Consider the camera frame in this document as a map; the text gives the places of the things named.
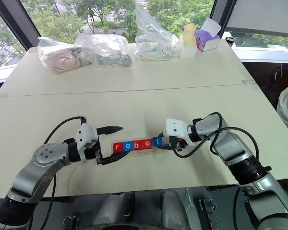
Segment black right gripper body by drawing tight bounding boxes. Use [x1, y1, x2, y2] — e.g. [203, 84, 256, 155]
[168, 136, 187, 152]

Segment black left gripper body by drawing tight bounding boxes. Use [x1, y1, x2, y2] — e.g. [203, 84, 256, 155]
[84, 141, 104, 166]

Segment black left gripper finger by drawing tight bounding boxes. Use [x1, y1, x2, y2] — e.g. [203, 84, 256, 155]
[96, 125, 124, 136]
[101, 151, 130, 166]

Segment clear acrylic block tray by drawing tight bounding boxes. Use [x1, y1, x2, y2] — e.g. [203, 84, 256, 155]
[109, 143, 170, 159]

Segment clear bag with grey object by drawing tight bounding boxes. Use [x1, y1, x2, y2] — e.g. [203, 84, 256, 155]
[74, 33, 133, 69]

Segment clear bag with pink cloth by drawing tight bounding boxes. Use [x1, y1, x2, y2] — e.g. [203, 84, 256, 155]
[37, 35, 93, 75]

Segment purple tissue box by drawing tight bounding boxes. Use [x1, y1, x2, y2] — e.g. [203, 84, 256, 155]
[193, 17, 223, 53]

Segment stack of cream cups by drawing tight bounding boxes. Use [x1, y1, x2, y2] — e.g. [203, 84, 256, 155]
[183, 23, 197, 50]

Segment dark bag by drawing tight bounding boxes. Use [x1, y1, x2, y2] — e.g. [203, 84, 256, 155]
[261, 60, 288, 98]

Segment grey roller blind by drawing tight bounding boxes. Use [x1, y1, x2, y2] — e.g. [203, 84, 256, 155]
[225, 0, 288, 38]

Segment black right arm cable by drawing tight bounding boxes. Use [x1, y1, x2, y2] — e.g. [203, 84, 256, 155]
[171, 111, 260, 163]

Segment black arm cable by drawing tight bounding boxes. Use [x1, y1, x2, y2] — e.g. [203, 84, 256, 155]
[28, 116, 87, 230]
[171, 111, 260, 163]

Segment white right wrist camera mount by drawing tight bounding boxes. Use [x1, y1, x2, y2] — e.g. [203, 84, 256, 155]
[163, 118, 191, 147]

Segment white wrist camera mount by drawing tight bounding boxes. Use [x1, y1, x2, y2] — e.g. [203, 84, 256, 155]
[75, 123, 99, 161]
[163, 118, 191, 147]

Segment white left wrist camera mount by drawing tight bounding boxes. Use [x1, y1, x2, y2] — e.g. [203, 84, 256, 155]
[75, 123, 99, 161]

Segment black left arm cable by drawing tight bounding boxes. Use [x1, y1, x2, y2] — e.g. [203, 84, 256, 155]
[28, 116, 87, 230]

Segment black metal bracket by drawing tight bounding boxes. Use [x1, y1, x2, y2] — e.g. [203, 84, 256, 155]
[197, 196, 218, 230]

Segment clear bag with white cables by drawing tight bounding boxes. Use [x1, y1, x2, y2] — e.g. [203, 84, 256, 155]
[133, 4, 182, 62]

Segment black window frame post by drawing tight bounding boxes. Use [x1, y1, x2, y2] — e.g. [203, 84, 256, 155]
[0, 0, 42, 51]
[209, 0, 238, 39]

